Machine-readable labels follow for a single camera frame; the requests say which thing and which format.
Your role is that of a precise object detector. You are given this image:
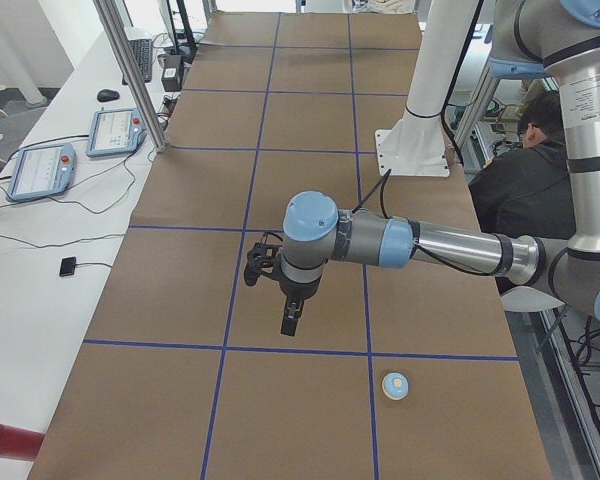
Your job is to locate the black power adapter box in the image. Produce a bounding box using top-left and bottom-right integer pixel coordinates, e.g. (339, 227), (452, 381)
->
(161, 55), (183, 92)

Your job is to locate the small black square device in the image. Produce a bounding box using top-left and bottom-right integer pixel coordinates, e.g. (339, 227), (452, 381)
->
(59, 256), (77, 278)

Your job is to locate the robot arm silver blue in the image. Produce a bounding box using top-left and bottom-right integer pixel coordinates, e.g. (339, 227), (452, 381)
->
(275, 1), (600, 335)

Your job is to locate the blue teach pendant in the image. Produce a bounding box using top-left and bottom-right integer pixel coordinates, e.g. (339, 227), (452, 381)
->
(85, 108), (146, 158)
(6, 143), (76, 202)

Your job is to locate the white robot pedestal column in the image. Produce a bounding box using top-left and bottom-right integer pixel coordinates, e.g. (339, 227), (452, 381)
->
(375, 0), (482, 178)

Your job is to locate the person in black jacket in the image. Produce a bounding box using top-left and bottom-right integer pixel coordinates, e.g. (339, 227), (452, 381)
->
(469, 91), (576, 240)

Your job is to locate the aluminium frame post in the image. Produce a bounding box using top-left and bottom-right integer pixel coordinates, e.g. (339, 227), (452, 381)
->
(93, 0), (167, 153)

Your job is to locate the far blue teach pendant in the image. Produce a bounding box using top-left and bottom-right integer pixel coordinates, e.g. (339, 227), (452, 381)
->
(85, 108), (146, 158)

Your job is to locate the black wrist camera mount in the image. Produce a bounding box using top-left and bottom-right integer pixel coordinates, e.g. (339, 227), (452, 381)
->
(243, 242), (282, 287)

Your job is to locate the near blue teach pendant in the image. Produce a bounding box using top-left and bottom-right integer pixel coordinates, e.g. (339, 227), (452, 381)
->
(6, 143), (76, 202)

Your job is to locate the black computer mouse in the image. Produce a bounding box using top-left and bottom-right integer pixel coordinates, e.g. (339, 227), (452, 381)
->
(96, 89), (120, 103)

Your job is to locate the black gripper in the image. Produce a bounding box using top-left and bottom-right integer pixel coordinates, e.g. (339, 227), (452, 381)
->
(279, 273), (321, 336)

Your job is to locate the red cylinder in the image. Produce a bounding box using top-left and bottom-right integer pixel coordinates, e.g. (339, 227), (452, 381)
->
(0, 423), (45, 461)

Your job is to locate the blue cream call bell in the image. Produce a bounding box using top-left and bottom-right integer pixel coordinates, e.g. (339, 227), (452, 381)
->
(381, 372), (409, 401)

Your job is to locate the black keyboard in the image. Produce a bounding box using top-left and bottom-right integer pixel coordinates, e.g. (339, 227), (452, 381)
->
(128, 38), (153, 83)

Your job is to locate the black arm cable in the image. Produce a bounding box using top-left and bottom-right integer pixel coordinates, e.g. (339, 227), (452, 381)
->
(352, 168), (486, 276)

